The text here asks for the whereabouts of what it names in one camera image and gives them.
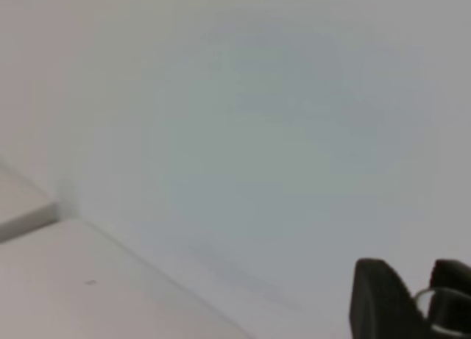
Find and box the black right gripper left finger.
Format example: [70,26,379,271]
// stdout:
[349,258,431,339]

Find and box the clear glass test tube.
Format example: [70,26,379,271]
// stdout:
[414,288,470,338]

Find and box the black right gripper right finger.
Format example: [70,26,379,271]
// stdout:
[428,258,471,329]

